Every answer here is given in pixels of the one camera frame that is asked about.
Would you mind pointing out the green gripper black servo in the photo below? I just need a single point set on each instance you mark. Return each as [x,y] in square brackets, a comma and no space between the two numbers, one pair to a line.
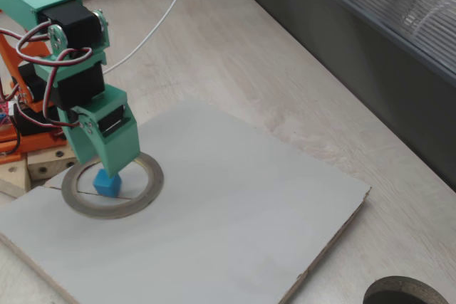
[115,124]

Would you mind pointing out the blue cube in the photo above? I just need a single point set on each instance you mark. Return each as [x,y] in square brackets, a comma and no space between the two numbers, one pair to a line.
[107,186]

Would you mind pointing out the wooden block with holes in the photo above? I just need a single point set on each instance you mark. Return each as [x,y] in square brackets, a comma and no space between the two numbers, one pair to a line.
[46,165]

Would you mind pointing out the triangular wooden block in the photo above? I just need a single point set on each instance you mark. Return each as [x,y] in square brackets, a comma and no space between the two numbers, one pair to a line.
[14,176]

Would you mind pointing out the red controller circuit board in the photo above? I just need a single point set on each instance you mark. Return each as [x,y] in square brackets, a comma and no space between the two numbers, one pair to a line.
[4,111]

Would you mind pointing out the white flat board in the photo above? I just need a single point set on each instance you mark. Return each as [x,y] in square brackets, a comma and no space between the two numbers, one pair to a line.
[213,229]

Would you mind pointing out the dark round table grommet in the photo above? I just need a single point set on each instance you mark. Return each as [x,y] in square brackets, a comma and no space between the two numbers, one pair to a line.
[399,282]

